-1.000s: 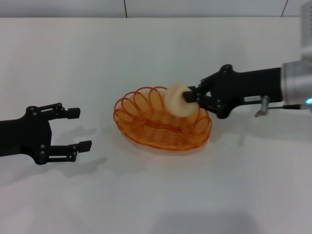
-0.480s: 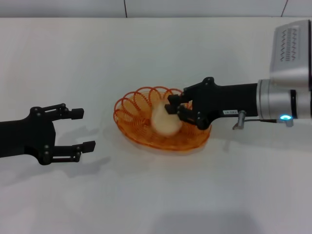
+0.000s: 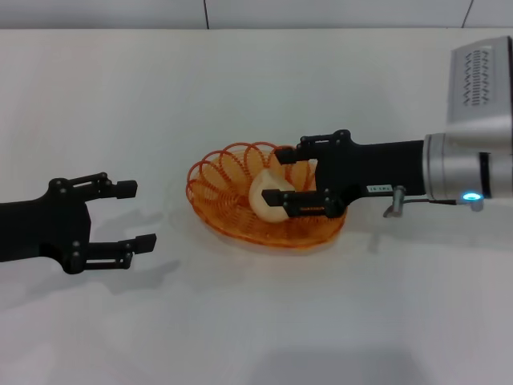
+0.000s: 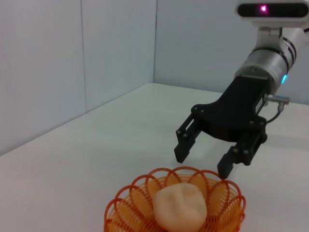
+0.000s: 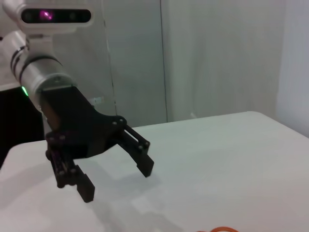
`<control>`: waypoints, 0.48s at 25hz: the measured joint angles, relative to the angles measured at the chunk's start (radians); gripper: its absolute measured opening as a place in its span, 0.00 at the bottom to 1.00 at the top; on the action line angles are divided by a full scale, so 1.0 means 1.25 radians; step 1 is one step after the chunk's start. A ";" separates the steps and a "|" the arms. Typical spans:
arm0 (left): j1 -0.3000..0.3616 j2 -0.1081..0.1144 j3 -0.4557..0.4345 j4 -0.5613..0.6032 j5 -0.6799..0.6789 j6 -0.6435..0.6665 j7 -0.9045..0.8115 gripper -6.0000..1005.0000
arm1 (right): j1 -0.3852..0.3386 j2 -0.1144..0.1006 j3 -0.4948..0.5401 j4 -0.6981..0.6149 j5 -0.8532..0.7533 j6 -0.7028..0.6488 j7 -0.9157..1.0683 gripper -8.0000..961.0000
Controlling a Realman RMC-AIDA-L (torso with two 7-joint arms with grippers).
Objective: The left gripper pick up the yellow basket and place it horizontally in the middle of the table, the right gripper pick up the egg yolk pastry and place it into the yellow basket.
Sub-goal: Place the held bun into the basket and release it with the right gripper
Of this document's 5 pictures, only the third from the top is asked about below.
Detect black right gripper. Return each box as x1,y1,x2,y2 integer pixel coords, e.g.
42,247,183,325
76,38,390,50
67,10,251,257
261,128,426,220

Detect orange plastic woven basket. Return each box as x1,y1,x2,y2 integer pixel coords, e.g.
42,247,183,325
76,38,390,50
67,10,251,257
186,140,348,251

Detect pale beige bun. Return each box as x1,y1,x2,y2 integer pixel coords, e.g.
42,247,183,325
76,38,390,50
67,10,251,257
248,168,300,223

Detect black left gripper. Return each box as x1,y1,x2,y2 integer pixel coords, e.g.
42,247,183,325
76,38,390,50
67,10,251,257
0,172,158,276

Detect grey right arm cable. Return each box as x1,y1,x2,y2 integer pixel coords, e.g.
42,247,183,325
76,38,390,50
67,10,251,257
382,184,484,219

